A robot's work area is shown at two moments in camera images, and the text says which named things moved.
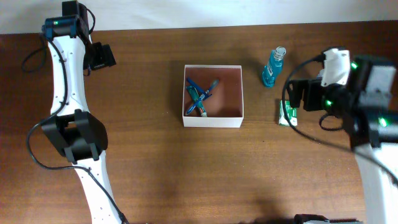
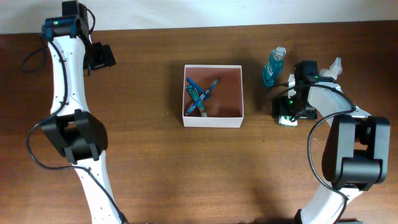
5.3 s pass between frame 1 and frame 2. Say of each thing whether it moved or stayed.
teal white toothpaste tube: stayed
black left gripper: stayed
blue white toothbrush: stayed
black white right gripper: moved
